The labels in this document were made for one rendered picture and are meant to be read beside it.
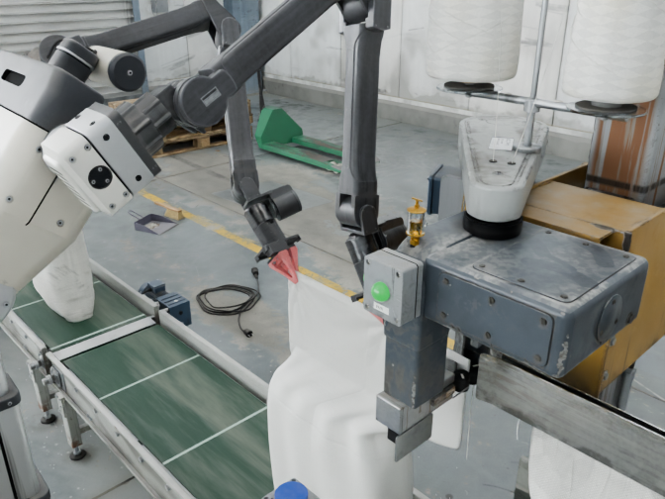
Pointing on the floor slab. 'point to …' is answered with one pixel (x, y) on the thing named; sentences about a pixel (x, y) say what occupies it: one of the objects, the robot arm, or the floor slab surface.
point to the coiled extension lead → (234, 305)
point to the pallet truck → (282, 134)
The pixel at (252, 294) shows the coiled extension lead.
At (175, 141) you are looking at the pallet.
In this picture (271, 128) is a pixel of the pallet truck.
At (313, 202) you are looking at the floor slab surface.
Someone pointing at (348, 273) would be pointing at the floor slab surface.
